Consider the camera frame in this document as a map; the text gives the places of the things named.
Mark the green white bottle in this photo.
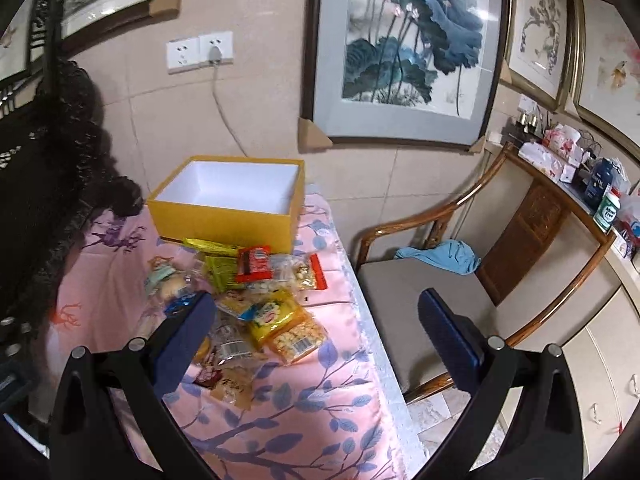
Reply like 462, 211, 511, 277
593, 188, 620, 233

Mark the blue cloth on chair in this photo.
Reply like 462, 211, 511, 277
394, 240, 482, 275

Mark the framed bird flower painting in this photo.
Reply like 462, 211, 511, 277
500, 0, 574, 112

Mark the clear orange rice cracker packet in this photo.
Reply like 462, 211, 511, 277
267, 318, 326, 364

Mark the red top nut packet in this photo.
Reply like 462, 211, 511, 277
270, 254, 328, 292

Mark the framed lotus painting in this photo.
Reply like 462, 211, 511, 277
298, 0, 510, 153

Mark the dark carved wooden furniture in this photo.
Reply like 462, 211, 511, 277
1, 0, 143, 333

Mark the yellow blue snack packet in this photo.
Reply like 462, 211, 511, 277
246, 290, 305, 347

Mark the white double wall socket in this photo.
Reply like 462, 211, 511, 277
166, 32, 234, 74

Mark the dark blue bottle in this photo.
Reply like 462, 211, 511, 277
584, 157, 614, 209

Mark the wooden armchair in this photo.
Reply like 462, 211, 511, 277
354, 142, 640, 404

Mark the green yellow snack packet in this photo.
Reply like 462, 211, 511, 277
204, 255, 245, 294

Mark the brown paper snack packet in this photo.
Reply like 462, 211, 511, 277
210, 368, 253, 410

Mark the grey plug with cable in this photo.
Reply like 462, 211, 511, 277
207, 44, 248, 157

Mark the pink floral tablecloth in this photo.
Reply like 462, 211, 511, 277
30, 186, 426, 479

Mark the yellow cardboard box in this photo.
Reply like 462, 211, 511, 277
146, 155, 305, 254

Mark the light green snack packet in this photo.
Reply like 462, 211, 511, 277
144, 256, 181, 296

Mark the gold framed painting far right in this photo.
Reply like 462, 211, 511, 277
572, 0, 639, 157

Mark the red cookie snack packet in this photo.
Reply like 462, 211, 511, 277
235, 246, 273, 283

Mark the white side cabinet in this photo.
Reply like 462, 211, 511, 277
499, 238, 640, 476

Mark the yellow snack bar wrapper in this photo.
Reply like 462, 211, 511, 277
182, 237, 241, 258

